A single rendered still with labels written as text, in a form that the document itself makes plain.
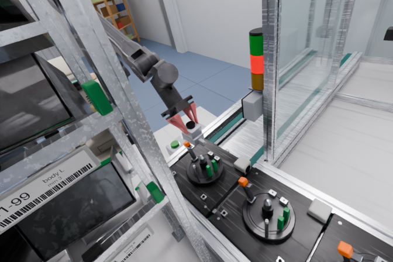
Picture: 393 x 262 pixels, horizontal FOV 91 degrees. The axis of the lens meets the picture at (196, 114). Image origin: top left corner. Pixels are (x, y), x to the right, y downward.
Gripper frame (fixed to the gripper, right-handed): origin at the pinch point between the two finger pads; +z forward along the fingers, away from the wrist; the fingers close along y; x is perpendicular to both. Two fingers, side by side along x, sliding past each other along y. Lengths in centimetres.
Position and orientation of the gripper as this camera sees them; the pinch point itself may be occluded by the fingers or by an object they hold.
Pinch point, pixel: (191, 127)
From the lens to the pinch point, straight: 62.4
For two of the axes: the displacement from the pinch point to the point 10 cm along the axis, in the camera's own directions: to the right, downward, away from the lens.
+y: 7.0, -5.2, 4.9
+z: 5.4, 8.3, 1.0
